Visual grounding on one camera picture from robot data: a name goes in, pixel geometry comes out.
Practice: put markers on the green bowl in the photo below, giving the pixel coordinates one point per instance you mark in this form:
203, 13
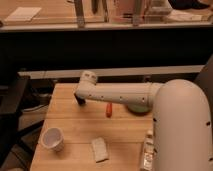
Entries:
138, 109

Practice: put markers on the white paper sheet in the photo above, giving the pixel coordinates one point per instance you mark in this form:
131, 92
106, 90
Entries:
23, 14

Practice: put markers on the orange marker pen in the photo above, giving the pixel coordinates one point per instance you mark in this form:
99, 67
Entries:
109, 110

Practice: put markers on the black chair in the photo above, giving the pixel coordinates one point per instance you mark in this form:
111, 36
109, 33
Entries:
10, 112

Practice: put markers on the white paper cup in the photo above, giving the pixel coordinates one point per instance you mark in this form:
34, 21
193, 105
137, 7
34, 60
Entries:
52, 139

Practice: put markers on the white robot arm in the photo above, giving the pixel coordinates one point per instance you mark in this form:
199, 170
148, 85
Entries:
182, 126

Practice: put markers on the clear plastic bottle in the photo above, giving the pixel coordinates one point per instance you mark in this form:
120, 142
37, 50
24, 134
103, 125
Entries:
147, 152

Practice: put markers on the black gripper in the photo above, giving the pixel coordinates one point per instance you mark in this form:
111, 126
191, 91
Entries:
80, 101

